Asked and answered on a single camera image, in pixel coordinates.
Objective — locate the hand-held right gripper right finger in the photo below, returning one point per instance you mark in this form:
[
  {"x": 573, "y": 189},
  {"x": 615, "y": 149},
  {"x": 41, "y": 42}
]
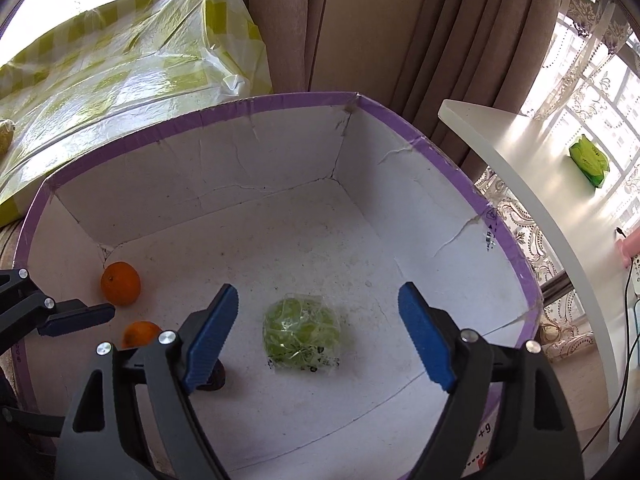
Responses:
[{"x": 425, "y": 345}]

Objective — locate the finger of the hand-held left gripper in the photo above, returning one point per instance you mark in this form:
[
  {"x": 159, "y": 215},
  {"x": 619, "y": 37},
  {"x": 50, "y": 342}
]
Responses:
[
  {"x": 212, "y": 377},
  {"x": 75, "y": 321}
]

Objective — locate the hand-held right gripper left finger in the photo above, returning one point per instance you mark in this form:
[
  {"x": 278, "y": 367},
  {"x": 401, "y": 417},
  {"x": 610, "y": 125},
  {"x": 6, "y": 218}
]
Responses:
[{"x": 214, "y": 345}]

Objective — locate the orange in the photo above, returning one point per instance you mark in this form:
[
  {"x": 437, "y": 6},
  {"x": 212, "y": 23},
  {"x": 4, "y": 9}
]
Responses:
[
  {"x": 120, "y": 284},
  {"x": 141, "y": 332}
]

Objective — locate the bagged green fruit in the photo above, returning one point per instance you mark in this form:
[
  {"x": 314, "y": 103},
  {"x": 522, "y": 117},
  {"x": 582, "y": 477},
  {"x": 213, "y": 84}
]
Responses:
[{"x": 300, "y": 335}]

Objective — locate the white cardboard box purple rim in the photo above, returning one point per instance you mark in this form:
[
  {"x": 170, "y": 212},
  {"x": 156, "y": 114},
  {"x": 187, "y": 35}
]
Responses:
[{"x": 300, "y": 240}]

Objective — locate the lace curtain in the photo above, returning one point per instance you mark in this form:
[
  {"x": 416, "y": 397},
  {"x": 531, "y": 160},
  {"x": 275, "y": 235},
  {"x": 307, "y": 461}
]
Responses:
[{"x": 525, "y": 245}]

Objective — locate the beige object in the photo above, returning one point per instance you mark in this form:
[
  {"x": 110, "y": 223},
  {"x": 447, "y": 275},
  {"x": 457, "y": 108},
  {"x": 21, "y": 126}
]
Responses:
[{"x": 5, "y": 137}]

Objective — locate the white desk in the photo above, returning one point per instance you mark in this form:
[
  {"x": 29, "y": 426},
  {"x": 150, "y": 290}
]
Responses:
[{"x": 540, "y": 160}]

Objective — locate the white power strip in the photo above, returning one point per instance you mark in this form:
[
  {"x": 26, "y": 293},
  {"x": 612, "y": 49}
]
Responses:
[{"x": 636, "y": 275}]

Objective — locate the pink object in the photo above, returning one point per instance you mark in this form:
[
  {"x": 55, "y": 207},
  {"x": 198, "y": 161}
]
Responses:
[{"x": 631, "y": 247}]

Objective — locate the yellow checkered plastic bag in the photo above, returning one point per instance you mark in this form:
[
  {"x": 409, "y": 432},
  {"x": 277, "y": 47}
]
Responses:
[{"x": 125, "y": 85}]

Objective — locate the green packet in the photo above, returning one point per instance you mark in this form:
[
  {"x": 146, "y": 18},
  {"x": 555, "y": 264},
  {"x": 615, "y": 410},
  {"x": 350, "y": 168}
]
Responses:
[{"x": 590, "y": 160}]

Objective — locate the brown curtain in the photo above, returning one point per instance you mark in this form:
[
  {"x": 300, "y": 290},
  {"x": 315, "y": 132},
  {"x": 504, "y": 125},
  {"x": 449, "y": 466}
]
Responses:
[{"x": 380, "y": 30}]

